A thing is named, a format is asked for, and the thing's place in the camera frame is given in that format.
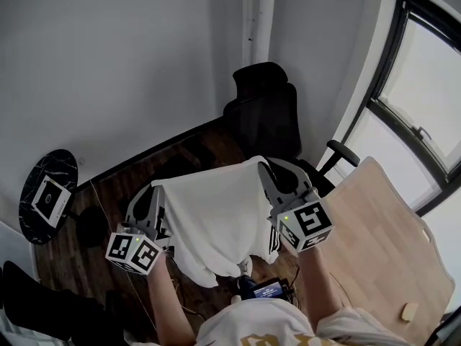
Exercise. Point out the white box with black print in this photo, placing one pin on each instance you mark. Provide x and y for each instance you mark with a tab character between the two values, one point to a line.
50	200

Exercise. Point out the black window frame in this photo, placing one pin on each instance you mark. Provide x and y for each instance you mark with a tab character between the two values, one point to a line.
392	67

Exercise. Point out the black chair with headrest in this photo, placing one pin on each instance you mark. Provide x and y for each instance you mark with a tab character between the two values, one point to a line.
263	121

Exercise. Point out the person's white printed shirt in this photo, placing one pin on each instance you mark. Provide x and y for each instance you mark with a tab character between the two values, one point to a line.
259	326

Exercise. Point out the round black marble table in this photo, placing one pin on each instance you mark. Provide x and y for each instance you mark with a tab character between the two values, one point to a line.
36	168

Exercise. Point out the person's right forearm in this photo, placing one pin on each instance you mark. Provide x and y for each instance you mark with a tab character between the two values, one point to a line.
318	290

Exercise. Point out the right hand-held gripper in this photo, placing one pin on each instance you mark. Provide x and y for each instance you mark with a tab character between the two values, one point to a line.
306	225

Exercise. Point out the white clothes with black stripes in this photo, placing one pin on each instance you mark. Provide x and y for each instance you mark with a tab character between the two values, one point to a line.
212	211

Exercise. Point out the white vertical wall pipe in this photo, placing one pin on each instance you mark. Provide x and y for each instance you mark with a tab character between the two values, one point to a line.
259	16

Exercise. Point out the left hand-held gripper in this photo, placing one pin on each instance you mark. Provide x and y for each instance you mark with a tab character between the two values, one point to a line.
131	252

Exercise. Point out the black mesh office chair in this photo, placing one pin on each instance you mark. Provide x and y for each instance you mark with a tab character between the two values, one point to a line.
54	308

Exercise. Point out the person's white shoe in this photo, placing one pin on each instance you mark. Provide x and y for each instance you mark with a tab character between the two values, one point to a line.
246	265
236	299

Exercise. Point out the person's jeans leg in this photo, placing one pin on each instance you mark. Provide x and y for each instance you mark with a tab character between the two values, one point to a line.
245	287

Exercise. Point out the black device with screen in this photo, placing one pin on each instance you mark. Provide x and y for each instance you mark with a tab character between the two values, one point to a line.
268	289

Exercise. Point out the white wall socket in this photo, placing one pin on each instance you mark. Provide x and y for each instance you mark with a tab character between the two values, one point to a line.
83	160

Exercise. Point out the person's left forearm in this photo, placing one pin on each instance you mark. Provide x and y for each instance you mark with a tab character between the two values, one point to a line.
169	301

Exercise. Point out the yellow sponge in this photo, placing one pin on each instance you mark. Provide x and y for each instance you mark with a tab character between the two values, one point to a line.
410	312

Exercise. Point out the light wooden desk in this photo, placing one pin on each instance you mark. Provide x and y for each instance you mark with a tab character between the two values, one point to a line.
378	251

